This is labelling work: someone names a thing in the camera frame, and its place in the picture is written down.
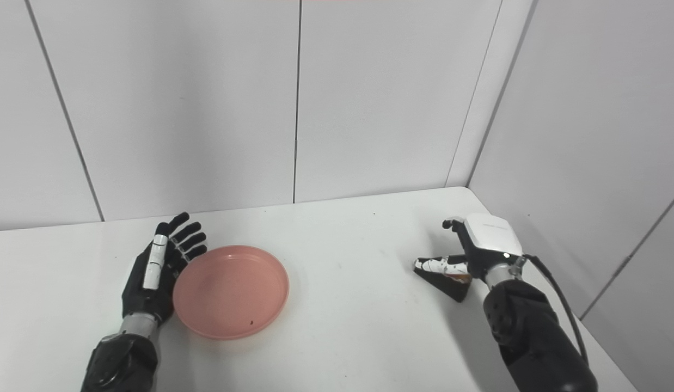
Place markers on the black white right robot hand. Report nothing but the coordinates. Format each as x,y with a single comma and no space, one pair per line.
489,239

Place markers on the pink round plate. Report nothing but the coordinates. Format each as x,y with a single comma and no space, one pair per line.
231,291

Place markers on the chocolate cake slice with fruit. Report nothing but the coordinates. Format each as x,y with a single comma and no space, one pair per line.
451,287

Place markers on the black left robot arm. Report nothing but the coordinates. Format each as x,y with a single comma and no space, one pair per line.
122,362

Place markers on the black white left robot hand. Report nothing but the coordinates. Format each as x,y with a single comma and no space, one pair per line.
146,294

